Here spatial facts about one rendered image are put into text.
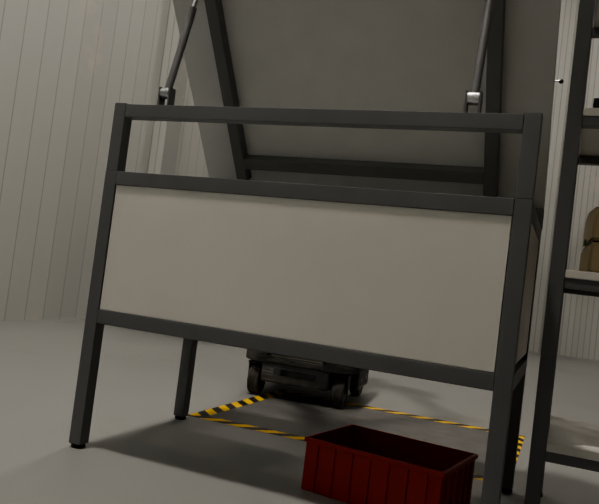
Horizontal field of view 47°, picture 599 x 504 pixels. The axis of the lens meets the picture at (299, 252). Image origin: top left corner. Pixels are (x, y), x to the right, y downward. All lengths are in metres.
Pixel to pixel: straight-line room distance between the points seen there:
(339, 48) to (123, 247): 0.88
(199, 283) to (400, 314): 0.55
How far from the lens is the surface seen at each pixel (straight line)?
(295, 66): 2.24
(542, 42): 2.05
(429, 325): 1.64
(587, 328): 9.59
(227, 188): 1.84
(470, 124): 1.68
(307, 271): 1.73
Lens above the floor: 0.56
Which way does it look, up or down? 2 degrees up
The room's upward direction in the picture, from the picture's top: 7 degrees clockwise
